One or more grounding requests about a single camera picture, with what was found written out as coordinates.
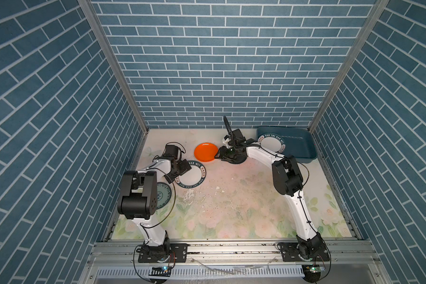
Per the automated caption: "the teal patterned plate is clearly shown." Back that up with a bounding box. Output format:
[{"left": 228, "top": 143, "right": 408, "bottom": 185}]
[{"left": 157, "top": 182, "right": 172, "bottom": 209}]

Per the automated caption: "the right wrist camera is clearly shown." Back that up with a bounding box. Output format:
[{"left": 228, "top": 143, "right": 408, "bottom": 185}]
[{"left": 223, "top": 116, "right": 246, "bottom": 149}]

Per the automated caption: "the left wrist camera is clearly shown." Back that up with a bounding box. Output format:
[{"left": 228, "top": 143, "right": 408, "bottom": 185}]
[{"left": 153, "top": 142, "right": 186, "bottom": 162}]

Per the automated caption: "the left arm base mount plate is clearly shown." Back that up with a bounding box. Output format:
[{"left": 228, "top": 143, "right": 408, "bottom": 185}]
[{"left": 136, "top": 243, "right": 188, "bottom": 263}]

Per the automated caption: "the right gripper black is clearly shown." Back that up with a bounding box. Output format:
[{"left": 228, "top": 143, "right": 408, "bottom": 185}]
[{"left": 214, "top": 147, "right": 239, "bottom": 163}]

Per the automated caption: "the orange plate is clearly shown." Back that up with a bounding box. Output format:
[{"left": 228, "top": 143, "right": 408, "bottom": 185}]
[{"left": 194, "top": 143, "right": 218, "bottom": 162}]

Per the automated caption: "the aluminium front rail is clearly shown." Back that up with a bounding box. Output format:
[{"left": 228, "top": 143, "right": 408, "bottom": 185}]
[{"left": 80, "top": 239, "right": 390, "bottom": 284}]

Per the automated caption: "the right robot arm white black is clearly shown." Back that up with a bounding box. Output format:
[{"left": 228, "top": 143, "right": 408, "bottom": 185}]
[{"left": 215, "top": 143, "right": 325, "bottom": 260}]

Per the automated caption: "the left aluminium corner post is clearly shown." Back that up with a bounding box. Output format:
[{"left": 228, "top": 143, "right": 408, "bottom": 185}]
[{"left": 78, "top": 0, "right": 149, "bottom": 135}]

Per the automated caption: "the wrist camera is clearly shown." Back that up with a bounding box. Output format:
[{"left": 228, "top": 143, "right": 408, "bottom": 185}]
[
  {"left": 223, "top": 116, "right": 246, "bottom": 149},
  {"left": 153, "top": 142, "right": 186, "bottom": 162}
]

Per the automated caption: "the aluminium corner post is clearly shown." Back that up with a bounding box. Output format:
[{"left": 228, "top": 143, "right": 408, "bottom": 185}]
[
  {"left": 78, "top": 0, "right": 149, "bottom": 135},
  {"left": 307, "top": 0, "right": 389, "bottom": 134}
]

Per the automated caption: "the right aluminium corner post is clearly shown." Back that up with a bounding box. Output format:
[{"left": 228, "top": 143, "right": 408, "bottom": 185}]
[{"left": 307, "top": 0, "right": 389, "bottom": 134}]

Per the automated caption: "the black plate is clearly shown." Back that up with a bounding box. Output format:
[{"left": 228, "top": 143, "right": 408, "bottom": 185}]
[{"left": 225, "top": 156, "right": 247, "bottom": 164}]

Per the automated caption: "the white plate green rim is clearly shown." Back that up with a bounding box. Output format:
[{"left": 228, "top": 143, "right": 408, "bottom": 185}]
[
  {"left": 175, "top": 160, "right": 207, "bottom": 189},
  {"left": 258, "top": 133, "right": 286, "bottom": 154}
]

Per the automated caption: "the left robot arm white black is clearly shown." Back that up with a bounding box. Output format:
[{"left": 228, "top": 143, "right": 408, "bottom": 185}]
[{"left": 117, "top": 158, "right": 191, "bottom": 259}]

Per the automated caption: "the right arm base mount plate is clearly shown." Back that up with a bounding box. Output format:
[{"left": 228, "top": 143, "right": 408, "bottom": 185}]
[{"left": 276, "top": 242, "right": 331, "bottom": 262}]

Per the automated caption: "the teal plastic bin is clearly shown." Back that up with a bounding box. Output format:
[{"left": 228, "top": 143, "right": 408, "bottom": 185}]
[{"left": 257, "top": 127, "right": 318, "bottom": 163}]

